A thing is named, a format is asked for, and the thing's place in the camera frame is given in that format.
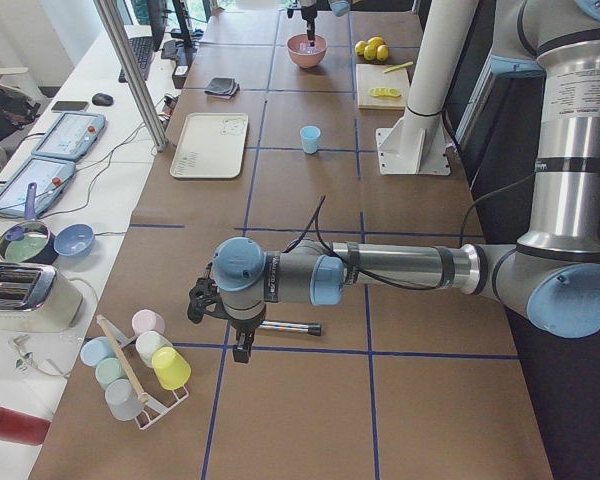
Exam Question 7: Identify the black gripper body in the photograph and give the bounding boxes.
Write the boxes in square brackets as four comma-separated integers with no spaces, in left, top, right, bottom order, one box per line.
[187,263,229,323]

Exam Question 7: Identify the light blue cup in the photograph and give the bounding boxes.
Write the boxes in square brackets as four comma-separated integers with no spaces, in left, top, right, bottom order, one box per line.
[300,125,321,154]

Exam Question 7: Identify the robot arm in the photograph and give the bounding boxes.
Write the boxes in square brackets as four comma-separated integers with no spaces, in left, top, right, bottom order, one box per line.
[299,0,351,45]
[187,1,600,363]

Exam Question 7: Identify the pink bowl of ice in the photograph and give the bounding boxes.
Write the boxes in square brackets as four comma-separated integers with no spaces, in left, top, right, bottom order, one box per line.
[286,34,328,68]

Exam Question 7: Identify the pink cup on rack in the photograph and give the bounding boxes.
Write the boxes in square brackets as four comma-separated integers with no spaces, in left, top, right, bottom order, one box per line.
[131,309,166,336]

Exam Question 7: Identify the white cup on rack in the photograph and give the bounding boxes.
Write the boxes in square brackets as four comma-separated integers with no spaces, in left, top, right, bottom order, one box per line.
[135,330,172,368]

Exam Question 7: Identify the yellow-green plastic cup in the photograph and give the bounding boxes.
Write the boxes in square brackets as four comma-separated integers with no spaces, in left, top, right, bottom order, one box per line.
[151,346,191,391]

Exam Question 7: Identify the blue cup on rack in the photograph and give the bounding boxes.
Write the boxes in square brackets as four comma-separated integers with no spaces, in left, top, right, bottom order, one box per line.
[80,336,115,368]

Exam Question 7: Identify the green cup on rack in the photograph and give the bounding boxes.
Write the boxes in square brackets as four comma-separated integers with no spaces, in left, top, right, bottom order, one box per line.
[95,357,127,390]

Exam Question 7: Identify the grey cup on rack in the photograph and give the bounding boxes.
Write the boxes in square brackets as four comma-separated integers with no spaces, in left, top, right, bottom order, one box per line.
[105,378,144,421]

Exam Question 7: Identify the yellow lemon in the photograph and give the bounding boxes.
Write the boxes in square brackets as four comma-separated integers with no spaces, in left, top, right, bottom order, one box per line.
[355,41,367,55]
[367,36,385,48]
[363,45,377,61]
[376,44,390,62]

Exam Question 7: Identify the stainless steel muddler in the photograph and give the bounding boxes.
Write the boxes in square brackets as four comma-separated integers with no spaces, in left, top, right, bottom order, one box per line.
[259,321,322,336]

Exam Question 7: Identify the yellow-green plastic knife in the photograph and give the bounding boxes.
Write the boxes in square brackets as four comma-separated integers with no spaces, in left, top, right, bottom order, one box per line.
[382,61,414,74]

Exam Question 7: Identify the wooden cutting board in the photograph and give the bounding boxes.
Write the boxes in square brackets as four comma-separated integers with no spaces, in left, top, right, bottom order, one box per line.
[356,64,410,110]

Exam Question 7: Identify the lemon slices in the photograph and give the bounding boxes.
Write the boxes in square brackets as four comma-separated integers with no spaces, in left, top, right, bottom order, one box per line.
[368,87,402,99]

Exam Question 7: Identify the grey folded cloth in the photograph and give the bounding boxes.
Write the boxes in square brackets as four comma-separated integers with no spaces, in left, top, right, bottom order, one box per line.
[204,77,240,97]

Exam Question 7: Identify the blue bowl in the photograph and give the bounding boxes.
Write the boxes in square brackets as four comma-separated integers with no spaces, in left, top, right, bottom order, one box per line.
[54,224,95,257]

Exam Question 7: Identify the cream bear tray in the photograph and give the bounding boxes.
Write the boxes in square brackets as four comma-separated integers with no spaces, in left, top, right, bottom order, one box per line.
[170,113,249,179]

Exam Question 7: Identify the black keyboard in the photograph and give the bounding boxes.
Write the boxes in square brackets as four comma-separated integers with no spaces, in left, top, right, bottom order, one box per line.
[128,36,154,80]

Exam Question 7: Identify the dark blue saucepan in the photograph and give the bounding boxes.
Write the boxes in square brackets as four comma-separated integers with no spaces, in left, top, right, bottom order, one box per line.
[0,182,58,265]

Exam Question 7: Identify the silver toaster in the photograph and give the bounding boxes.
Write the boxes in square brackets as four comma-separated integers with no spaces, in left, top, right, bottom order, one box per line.
[0,262,83,333]

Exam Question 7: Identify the lower teach pendant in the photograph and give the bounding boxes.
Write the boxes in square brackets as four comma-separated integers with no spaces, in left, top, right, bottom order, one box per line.
[0,156,76,218]

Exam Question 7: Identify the teach pendant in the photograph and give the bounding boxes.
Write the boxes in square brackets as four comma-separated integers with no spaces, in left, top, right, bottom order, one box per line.
[0,156,76,218]
[32,112,107,162]

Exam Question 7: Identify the upper teach pendant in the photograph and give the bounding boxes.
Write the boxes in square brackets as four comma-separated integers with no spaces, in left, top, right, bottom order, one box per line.
[32,112,107,162]

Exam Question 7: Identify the black computer mouse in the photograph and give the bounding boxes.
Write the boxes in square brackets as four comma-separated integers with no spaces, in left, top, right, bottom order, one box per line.
[91,92,114,107]

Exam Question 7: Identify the black smartphone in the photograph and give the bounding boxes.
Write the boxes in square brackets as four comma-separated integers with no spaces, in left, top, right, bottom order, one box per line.
[51,100,90,112]

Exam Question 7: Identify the red bottle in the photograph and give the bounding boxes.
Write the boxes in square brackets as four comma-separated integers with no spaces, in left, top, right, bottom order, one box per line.
[0,406,51,446]

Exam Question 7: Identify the white wire cup rack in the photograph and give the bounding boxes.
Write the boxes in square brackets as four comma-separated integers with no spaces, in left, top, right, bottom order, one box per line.
[96,314,190,430]

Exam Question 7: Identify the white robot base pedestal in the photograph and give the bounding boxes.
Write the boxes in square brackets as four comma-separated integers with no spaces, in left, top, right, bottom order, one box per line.
[376,0,479,176]

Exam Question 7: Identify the aluminium frame post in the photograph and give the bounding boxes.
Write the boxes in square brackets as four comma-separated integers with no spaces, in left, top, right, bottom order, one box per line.
[94,0,168,152]

